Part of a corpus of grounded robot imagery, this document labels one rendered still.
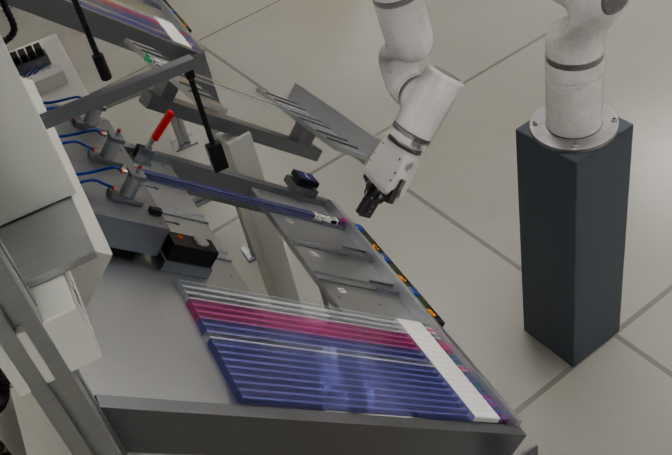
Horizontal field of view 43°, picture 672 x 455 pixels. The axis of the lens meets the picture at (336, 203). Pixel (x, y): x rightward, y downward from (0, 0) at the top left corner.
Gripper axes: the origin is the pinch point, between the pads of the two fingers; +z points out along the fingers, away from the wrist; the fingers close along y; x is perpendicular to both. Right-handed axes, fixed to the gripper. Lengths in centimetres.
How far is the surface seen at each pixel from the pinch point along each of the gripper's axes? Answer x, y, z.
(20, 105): 89, -49, -21
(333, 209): 3.4, 4.8, 4.6
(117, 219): 64, -28, 0
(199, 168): 34.5, 8.1, 5.0
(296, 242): 21.0, -11.2, 5.9
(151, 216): 58, -25, 0
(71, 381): 80, -64, -2
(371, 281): 9.0, -20.9, 5.3
